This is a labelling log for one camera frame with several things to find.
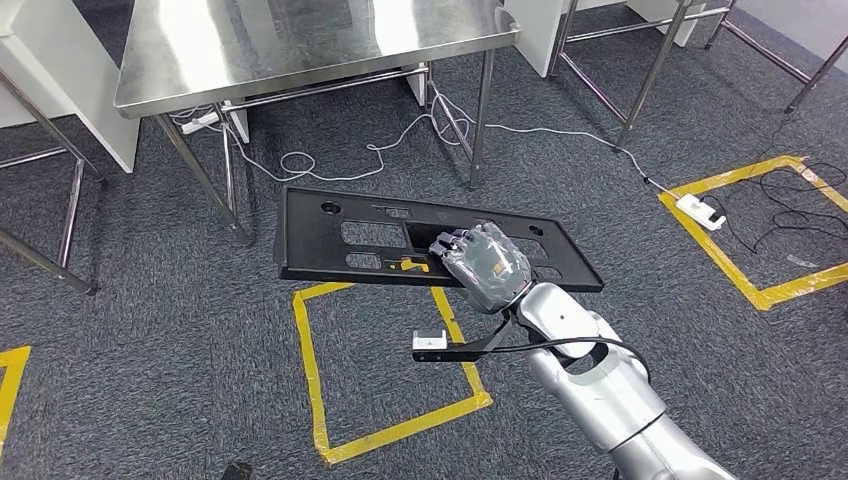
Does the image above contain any stainless steel workbench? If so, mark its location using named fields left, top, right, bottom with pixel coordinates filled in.
left=113, top=0, right=520, bottom=248

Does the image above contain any white power cord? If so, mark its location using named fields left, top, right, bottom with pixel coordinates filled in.
left=168, top=82, right=684, bottom=200

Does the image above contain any black plastic panel part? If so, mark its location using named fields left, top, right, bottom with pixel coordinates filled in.
left=273, top=185, right=605, bottom=294

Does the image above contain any black cable on robot arm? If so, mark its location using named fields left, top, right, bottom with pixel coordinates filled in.
left=490, top=336, right=652, bottom=382

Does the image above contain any white panel board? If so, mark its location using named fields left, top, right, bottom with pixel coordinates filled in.
left=625, top=0, right=709, bottom=48
left=503, top=0, right=566, bottom=79
left=0, top=0, right=142, bottom=175

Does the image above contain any steel frame table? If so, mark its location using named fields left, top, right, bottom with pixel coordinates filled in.
left=548, top=0, right=848, bottom=152
left=0, top=66, right=106, bottom=297

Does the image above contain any white power strip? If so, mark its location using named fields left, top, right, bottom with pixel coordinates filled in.
left=675, top=193, right=728, bottom=232
left=180, top=110, right=221, bottom=136

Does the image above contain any yellow floor tape square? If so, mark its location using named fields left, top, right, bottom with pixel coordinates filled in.
left=292, top=281, right=495, bottom=467
left=0, top=345, right=32, bottom=458
left=657, top=154, right=848, bottom=313

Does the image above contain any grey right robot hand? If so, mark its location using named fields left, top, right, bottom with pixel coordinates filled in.
left=428, top=221, right=533, bottom=316

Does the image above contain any thin black cable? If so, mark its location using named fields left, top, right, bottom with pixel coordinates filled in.
left=702, top=112, right=848, bottom=256

